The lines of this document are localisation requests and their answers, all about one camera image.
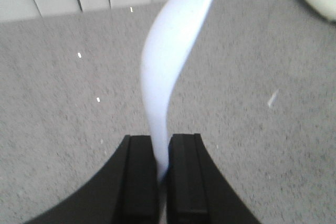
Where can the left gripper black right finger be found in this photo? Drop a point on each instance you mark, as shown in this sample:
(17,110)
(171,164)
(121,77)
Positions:
(197,192)

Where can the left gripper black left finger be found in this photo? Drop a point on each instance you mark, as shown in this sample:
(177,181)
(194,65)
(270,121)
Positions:
(124,190)

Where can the light blue plastic spoon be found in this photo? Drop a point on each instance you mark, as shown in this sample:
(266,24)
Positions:
(165,52)

